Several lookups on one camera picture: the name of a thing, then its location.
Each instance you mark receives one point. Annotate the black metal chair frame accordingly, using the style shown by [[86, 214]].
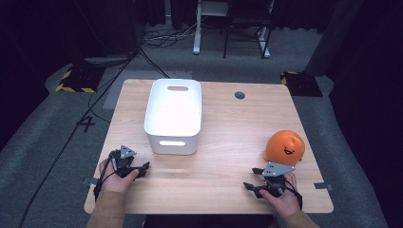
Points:
[[247, 22]]

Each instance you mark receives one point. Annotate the person's right hand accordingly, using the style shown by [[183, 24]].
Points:
[[285, 201]]

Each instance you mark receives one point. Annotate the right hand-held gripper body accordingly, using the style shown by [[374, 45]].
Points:
[[276, 172]]

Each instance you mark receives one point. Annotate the orange smiling plush toy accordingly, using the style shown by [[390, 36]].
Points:
[[285, 147]]

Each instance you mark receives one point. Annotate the person's left hand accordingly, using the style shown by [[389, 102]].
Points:
[[115, 181]]

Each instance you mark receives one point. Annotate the grey round stand base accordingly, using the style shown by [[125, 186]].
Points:
[[106, 60]]

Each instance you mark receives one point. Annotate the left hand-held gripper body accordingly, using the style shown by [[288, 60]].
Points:
[[122, 161]]

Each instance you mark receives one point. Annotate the grey curtain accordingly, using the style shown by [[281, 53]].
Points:
[[332, 38]]

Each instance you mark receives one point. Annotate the white desk leg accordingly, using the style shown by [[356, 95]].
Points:
[[264, 42], [197, 31]]

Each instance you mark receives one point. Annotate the grey tape strip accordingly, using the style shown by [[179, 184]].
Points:
[[323, 186], [90, 181]]

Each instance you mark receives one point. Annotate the white plastic storage bin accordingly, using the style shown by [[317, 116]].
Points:
[[173, 110]]

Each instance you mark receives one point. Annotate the black yellow striped base plate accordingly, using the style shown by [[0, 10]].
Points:
[[79, 80], [301, 84]]

